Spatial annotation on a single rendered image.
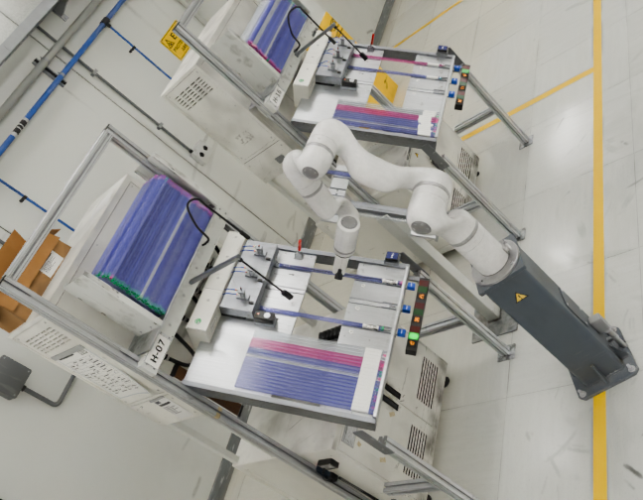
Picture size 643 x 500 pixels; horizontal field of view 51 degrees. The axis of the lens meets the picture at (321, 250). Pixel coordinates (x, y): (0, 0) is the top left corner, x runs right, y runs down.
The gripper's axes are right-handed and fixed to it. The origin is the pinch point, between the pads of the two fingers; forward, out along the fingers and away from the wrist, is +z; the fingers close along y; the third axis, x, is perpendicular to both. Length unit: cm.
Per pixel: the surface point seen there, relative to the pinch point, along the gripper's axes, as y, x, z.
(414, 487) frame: 66, 43, 34
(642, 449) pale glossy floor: 51, 114, -3
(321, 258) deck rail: -8.7, -8.3, 3.6
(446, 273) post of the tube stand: -29, 47, 23
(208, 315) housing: 31, -45, 1
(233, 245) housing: -3.9, -44.4, 0.3
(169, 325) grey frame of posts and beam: 41, -56, -5
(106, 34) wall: -208, -186, 62
